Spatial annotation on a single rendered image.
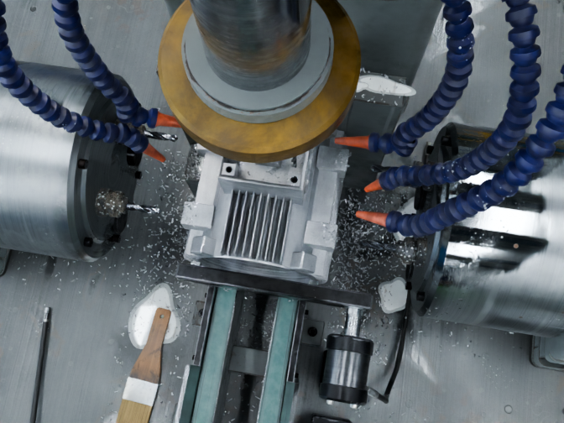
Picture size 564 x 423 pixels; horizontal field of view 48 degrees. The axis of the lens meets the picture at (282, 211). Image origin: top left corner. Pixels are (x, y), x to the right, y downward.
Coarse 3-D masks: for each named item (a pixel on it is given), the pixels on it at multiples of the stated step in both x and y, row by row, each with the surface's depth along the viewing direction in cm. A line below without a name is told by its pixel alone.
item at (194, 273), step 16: (176, 272) 82; (192, 272) 82; (208, 272) 82; (224, 272) 82; (240, 288) 82; (256, 288) 81; (272, 288) 81; (288, 288) 81; (304, 288) 81; (320, 288) 81; (336, 288) 81; (336, 304) 81; (352, 304) 80; (368, 304) 80
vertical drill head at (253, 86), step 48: (192, 0) 44; (240, 0) 40; (288, 0) 42; (336, 0) 58; (192, 48) 54; (240, 48) 46; (288, 48) 48; (336, 48) 56; (192, 96) 55; (240, 96) 53; (288, 96) 53; (336, 96) 55; (240, 144) 54; (288, 144) 54
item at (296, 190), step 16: (224, 160) 74; (288, 160) 77; (304, 160) 77; (224, 176) 73; (240, 176) 76; (256, 176) 76; (272, 176) 76; (288, 176) 76; (304, 176) 73; (224, 192) 79; (256, 192) 76; (272, 192) 75; (288, 192) 74; (304, 192) 76
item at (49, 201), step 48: (0, 96) 75; (96, 96) 76; (0, 144) 73; (48, 144) 73; (96, 144) 77; (0, 192) 74; (48, 192) 73; (96, 192) 80; (0, 240) 80; (48, 240) 77; (96, 240) 83
